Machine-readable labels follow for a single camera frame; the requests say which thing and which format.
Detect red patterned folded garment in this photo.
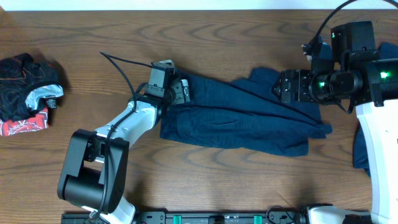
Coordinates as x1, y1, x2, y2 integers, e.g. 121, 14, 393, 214
1, 106, 49, 137

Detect navy blue garment pile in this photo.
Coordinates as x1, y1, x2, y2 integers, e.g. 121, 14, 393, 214
353, 42, 397, 177

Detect black patterned folded garment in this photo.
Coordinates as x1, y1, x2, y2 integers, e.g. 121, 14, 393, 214
1, 53, 63, 121

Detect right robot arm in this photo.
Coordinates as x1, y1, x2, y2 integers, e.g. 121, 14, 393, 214
273, 21, 397, 223

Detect navy blue shorts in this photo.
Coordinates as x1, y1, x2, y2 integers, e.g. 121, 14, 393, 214
160, 67, 333, 157

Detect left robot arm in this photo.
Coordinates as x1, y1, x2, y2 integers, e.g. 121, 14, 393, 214
57, 78, 190, 223

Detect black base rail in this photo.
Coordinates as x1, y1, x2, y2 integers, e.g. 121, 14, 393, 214
60, 210, 373, 224

